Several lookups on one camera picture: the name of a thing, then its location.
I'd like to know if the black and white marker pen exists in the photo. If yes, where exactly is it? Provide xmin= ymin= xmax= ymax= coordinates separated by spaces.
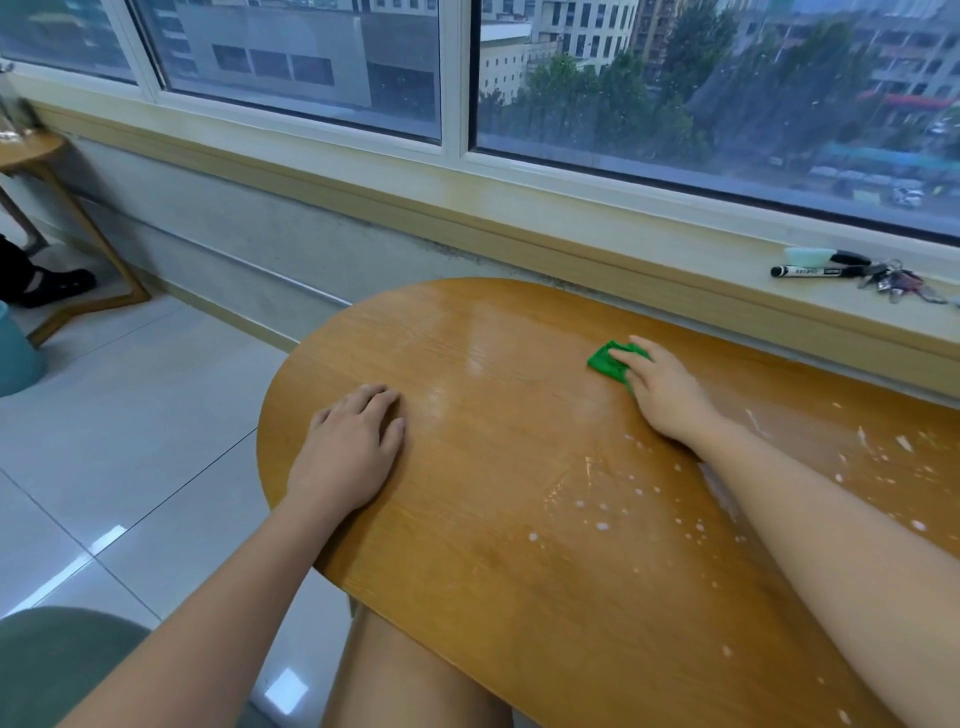
xmin=770 ymin=263 xmax=865 ymax=281

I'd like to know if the person's leg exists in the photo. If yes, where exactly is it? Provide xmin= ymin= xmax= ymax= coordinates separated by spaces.
xmin=321 ymin=600 xmax=514 ymax=728

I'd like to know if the person's left forearm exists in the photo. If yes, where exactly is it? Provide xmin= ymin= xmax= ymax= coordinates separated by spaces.
xmin=56 ymin=487 xmax=363 ymax=728

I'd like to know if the person's right forearm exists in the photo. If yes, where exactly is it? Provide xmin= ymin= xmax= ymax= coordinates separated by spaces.
xmin=687 ymin=417 xmax=960 ymax=728

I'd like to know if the bunch of keys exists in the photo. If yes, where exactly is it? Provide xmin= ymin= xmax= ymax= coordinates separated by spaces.
xmin=857 ymin=258 xmax=951 ymax=306

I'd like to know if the white window frame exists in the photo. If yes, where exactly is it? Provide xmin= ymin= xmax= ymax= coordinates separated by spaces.
xmin=0 ymin=0 xmax=960 ymax=265

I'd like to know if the green cleaning cloth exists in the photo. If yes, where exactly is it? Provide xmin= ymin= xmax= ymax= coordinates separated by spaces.
xmin=586 ymin=340 xmax=651 ymax=394

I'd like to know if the beige window sill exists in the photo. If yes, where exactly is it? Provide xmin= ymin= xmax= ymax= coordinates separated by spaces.
xmin=15 ymin=73 xmax=960 ymax=400

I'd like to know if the green chair seat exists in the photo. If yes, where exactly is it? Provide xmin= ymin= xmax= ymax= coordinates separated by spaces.
xmin=0 ymin=605 xmax=280 ymax=728

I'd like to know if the person's left hand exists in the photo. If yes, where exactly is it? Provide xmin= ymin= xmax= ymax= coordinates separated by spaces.
xmin=287 ymin=384 xmax=407 ymax=520

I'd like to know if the small wooden side table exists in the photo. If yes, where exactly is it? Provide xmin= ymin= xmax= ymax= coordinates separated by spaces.
xmin=0 ymin=130 xmax=153 ymax=348

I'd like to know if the teal waste bin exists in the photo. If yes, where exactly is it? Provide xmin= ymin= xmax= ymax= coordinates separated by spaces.
xmin=0 ymin=300 xmax=48 ymax=399

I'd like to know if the person's right hand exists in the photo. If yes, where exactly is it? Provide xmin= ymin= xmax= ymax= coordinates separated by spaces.
xmin=609 ymin=336 xmax=724 ymax=453

